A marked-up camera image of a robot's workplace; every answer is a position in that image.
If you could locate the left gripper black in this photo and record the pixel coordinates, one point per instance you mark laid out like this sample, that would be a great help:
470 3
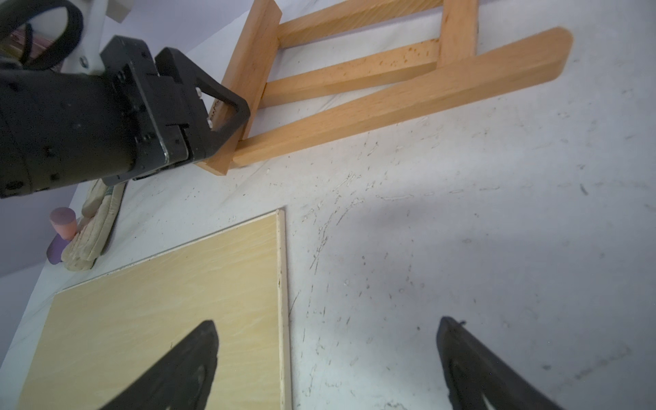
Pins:
139 116

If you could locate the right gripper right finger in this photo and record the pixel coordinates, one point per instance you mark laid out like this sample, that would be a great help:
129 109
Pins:
479 379

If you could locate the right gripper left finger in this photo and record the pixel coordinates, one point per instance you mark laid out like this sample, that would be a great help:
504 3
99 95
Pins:
181 379

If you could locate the light plywood board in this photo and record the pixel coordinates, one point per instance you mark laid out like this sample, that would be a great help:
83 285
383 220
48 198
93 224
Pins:
101 335

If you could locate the wooden easel frame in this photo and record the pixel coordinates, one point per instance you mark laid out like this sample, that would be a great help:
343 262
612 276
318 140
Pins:
402 84

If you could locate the purple pink garden trowel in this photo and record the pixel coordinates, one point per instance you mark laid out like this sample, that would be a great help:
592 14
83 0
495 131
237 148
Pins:
65 224

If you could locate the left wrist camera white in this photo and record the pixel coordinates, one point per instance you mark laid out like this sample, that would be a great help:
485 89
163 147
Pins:
86 56

